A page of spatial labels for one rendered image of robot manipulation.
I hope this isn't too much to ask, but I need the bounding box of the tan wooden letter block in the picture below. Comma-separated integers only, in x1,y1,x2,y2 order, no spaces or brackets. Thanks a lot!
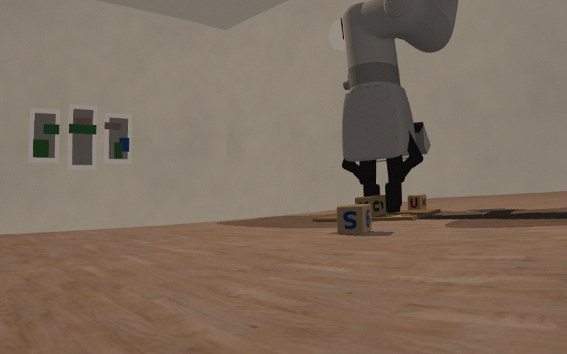
373,195,390,215
337,204,371,234
408,194,427,210
355,196,380,217

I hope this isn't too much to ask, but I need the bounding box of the orange flat mat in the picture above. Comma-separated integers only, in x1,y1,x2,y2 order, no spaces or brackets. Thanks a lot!
313,209,440,222

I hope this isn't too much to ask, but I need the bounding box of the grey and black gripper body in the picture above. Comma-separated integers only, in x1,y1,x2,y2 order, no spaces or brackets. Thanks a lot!
342,82,416,162

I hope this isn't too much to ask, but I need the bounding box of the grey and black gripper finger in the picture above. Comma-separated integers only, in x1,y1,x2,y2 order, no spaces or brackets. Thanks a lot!
342,159,380,196
385,131,423,213

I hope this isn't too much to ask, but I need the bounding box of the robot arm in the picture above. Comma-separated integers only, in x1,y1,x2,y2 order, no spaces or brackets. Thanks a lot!
343,0,458,154

